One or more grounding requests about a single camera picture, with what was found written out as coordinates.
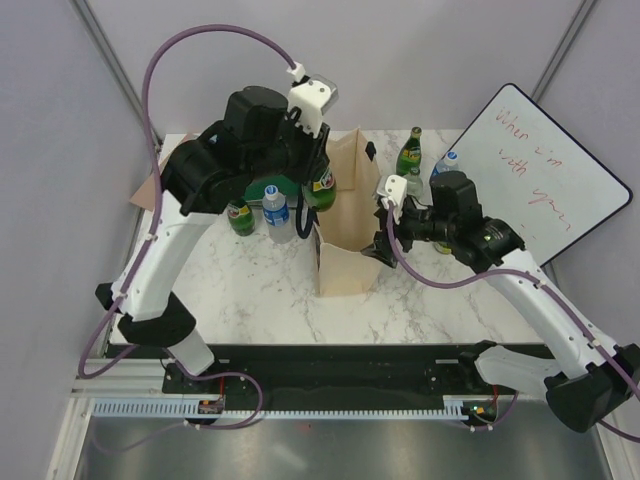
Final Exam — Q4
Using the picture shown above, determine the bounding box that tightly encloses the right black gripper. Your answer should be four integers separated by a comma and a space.
361, 195, 455, 269

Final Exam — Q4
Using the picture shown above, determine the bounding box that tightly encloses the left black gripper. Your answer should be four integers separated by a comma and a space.
245, 105, 332, 187

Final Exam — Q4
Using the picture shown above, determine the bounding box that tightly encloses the beige canvas tote bag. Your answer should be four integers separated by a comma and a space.
312, 129, 382, 297

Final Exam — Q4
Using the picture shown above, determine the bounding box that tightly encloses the blue-capped water bottle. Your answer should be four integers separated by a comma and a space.
262, 184, 294, 244
430, 151, 460, 178

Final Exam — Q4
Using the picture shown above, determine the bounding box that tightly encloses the clear green-capped bottle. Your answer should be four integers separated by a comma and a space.
404, 166, 424, 200

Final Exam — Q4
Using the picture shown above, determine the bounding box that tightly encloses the green Perrier glass bottle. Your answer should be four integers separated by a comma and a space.
395, 126, 422, 176

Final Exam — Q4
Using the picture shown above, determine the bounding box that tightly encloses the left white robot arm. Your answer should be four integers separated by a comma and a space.
96, 77, 338, 393

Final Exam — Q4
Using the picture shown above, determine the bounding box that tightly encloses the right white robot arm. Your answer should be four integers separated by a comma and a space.
363, 171, 639, 433

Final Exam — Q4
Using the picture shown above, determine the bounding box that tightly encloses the pink brown notebook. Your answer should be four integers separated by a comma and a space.
129, 133, 197, 211

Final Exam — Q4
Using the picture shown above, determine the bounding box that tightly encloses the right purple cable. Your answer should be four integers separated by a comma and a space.
387, 199, 640, 442

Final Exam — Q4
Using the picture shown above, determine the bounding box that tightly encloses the purple cable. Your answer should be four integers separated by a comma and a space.
77, 25, 301, 380
387, 199, 640, 442

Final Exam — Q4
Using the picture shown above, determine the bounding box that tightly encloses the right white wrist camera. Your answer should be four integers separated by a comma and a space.
375, 174, 408, 224

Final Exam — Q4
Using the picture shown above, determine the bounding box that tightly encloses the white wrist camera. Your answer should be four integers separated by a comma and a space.
375, 174, 408, 224
287, 62, 339, 138

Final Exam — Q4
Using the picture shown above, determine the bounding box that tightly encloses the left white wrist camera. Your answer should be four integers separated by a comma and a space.
287, 62, 339, 138

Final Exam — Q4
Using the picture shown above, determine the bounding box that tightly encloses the white whiteboard black frame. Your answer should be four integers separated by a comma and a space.
446, 83, 633, 265

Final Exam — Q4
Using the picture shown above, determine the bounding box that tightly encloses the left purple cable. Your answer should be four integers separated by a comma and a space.
77, 25, 301, 380

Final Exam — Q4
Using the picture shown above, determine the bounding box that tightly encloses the white cable duct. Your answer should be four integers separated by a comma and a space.
92, 396, 471, 421

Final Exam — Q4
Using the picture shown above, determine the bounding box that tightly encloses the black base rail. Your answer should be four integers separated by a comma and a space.
107, 342, 517, 401

